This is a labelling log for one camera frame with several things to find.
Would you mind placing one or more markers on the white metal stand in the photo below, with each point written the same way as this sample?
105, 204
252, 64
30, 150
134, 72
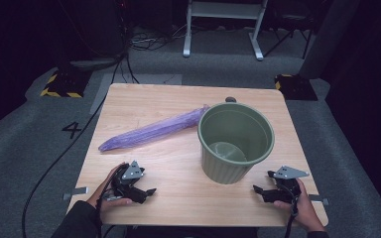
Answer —
225, 10

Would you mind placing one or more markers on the green plastic trash bin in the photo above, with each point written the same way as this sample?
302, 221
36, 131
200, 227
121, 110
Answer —
225, 165

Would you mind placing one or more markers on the purple plastic trash bag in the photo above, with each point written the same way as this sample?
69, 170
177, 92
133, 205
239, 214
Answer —
152, 131

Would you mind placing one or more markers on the person's left hand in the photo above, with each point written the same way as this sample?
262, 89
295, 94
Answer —
104, 198

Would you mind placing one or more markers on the grey pillar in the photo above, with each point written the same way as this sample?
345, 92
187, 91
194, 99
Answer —
327, 39

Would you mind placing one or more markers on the black yellow striped base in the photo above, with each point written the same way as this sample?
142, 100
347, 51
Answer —
64, 84
296, 87

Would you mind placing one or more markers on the person's right hand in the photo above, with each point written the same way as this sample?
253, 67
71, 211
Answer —
307, 211

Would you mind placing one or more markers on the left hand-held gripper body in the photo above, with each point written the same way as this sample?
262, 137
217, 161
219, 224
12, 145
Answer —
129, 185

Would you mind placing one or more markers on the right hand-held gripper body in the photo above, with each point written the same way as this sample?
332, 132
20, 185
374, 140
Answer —
286, 191

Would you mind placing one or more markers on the black tripod stand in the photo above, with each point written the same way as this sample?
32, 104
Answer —
291, 33

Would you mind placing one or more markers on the dark round knob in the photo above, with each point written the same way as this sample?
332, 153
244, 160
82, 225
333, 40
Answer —
230, 99

